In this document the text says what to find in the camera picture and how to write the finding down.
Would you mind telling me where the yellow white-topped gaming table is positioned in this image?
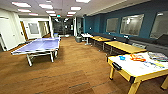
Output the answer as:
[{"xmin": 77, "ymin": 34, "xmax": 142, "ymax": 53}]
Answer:
[{"xmin": 106, "ymin": 51, "xmax": 168, "ymax": 94}]

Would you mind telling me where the grey round pouf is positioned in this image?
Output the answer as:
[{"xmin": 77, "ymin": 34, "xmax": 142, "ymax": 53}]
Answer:
[{"xmin": 74, "ymin": 35, "xmax": 83, "ymax": 44}]

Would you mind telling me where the small white table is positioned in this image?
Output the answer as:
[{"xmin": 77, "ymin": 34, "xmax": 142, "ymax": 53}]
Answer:
[{"xmin": 80, "ymin": 33, "xmax": 95, "ymax": 46}]

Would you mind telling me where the yellow low table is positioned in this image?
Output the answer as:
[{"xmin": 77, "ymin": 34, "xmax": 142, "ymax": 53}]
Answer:
[
  {"xmin": 103, "ymin": 40, "xmax": 148, "ymax": 57},
  {"xmin": 90, "ymin": 35, "xmax": 112, "ymax": 51}
]

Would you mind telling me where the dark grey sofa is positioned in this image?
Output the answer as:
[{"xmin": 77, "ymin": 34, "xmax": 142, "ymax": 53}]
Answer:
[
  {"xmin": 128, "ymin": 35, "xmax": 168, "ymax": 56},
  {"xmin": 93, "ymin": 31, "xmax": 132, "ymax": 43}
]

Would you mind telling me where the interior glass window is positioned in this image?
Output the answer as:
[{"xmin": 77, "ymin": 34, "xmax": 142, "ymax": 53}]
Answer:
[
  {"xmin": 105, "ymin": 17, "xmax": 120, "ymax": 35},
  {"xmin": 119, "ymin": 13, "xmax": 145, "ymax": 37},
  {"xmin": 149, "ymin": 11, "xmax": 168, "ymax": 40}
]

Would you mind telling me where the ceiling light panel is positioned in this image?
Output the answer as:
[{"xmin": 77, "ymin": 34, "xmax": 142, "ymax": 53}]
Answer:
[
  {"xmin": 16, "ymin": 8, "xmax": 33, "ymax": 14},
  {"xmin": 44, "ymin": 9, "xmax": 57, "ymax": 15},
  {"xmin": 37, "ymin": 3, "xmax": 55, "ymax": 10},
  {"xmin": 27, "ymin": 12, "xmax": 40, "ymax": 17},
  {"xmin": 74, "ymin": 0, "xmax": 91, "ymax": 4},
  {"xmin": 69, "ymin": 5, "xmax": 83, "ymax": 12},
  {"xmin": 11, "ymin": 1, "xmax": 32, "ymax": 9}
]

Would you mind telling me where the green exit sign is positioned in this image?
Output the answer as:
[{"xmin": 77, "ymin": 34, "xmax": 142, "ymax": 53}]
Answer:
[{"xmin": 55, "ymin": 13, "xmax": 62, "ymax": 19}]

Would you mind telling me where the blue ping pong table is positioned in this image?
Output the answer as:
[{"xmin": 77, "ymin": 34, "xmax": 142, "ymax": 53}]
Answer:
[{"xmin": 10, "ymin": 36, "xmax": 62, "ymax": 68}]

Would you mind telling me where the orange plastic toy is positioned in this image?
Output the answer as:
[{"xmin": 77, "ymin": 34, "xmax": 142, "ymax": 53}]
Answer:
[{"xmin": 129, "ymin": 53, "xmax": 147, "ymax": 63}]

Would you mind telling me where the colourful game box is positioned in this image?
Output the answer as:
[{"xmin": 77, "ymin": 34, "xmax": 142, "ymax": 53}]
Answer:
[{"xmin": 147, "ymin": 51, "xmax": 168, "ymax": 63}]

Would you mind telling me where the white double door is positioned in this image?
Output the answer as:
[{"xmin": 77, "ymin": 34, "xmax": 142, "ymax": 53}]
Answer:
[{"xmin": 0, "ymin": 15, "xmax": 18, "ymax": 52}]

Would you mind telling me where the wall whiteboard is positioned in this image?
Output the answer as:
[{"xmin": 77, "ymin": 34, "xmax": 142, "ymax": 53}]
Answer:
[{"xmin": 27, "ymin": 22, "xmax": 41, "ymax": 35}]

